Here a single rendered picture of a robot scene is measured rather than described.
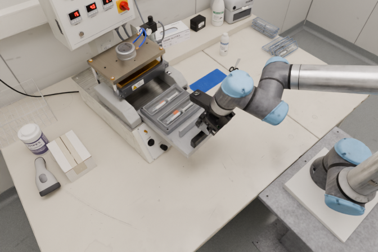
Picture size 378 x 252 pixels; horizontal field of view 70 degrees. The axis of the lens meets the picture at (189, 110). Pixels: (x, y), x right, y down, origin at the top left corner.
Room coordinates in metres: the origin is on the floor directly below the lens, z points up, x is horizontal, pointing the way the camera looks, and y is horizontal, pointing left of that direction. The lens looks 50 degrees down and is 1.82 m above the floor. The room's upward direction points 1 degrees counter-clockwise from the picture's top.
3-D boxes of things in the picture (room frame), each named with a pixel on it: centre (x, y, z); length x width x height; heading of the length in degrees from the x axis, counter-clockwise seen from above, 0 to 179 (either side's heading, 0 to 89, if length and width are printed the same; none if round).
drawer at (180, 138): (0.68, 0.04, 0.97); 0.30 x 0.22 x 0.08; 46
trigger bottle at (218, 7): (1.60, -0.20, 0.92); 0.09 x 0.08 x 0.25; 177
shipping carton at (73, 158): (0.60, 0.51, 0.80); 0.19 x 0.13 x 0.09; 38
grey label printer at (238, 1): (1.73, -0.30, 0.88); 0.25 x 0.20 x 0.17; 32
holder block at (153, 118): (0.71, 0.07, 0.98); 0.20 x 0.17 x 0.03; 136
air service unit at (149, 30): (1.14, 0.19, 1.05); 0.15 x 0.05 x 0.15; 136
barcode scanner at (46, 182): (0.52, 0.62, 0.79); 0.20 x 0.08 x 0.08; 38
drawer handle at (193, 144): (0.58, -0.06, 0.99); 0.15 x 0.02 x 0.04; 136
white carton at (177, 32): (1.43, 0.11, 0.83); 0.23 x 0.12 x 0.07; 121
